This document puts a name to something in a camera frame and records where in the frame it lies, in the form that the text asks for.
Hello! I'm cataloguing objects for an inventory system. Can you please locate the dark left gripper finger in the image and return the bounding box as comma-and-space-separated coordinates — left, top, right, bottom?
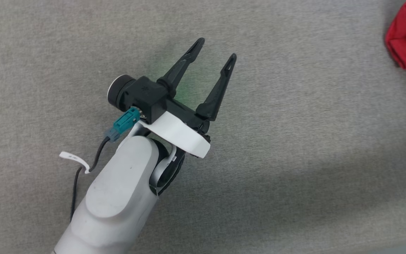
195, 53, 238, 122
156, 37, 206, 99

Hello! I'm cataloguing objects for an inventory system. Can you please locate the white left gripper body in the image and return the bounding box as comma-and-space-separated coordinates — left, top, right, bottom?
138, 99, 211, 159

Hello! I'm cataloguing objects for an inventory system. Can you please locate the grey fabric sofa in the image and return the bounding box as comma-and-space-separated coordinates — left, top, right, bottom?
0, 0, 406, 254

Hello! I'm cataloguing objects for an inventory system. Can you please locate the black cable with teal connector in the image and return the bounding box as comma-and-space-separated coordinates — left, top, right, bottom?
70, 107, 141, 223

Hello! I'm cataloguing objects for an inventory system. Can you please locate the white cable label tag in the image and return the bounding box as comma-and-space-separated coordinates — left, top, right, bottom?
59, 151, 91, 174

